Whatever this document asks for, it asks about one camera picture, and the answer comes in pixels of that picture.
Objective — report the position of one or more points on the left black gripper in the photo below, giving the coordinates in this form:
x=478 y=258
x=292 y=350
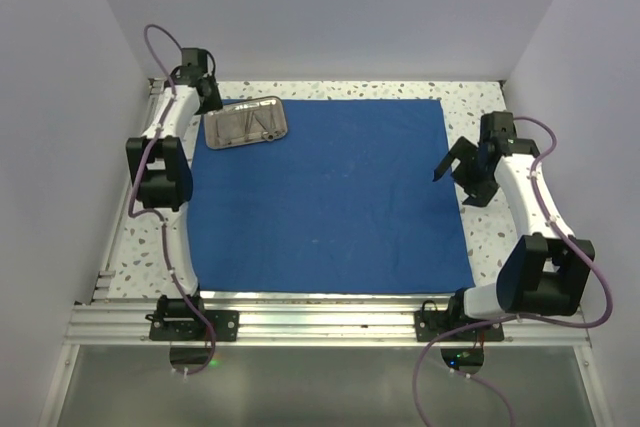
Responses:
x=215 y=103

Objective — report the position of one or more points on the aluminium front rail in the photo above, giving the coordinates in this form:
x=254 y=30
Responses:
x=261 y=324

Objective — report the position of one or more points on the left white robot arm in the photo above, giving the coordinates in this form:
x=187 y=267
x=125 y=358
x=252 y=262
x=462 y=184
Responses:
x=161 y=178

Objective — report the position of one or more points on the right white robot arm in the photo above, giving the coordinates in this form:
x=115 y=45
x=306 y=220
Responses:
x=546 y=272

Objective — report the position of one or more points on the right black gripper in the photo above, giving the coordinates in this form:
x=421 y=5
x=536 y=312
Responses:
x=479 y=193

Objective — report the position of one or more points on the steel forceps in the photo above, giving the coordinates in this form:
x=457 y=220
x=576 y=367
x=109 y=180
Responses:
x=248 y=126

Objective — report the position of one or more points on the blue surgical cloth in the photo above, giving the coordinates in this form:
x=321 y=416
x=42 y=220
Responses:
x=345 y=202

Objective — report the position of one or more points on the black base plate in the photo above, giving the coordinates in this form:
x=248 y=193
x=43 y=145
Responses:
x=225 y=324
x=433 y=319

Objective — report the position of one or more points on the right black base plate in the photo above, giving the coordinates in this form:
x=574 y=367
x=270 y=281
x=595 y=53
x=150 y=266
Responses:
x=433 y=319

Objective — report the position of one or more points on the steel instrument tray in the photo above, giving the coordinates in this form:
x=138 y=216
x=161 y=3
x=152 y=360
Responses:
x=224 y=129

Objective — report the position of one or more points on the steel surgical scissors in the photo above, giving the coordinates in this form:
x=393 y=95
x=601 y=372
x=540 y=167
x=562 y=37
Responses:
x=270 y=125

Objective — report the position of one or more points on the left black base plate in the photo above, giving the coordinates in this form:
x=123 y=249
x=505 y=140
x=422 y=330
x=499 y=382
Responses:
x=225 y=324

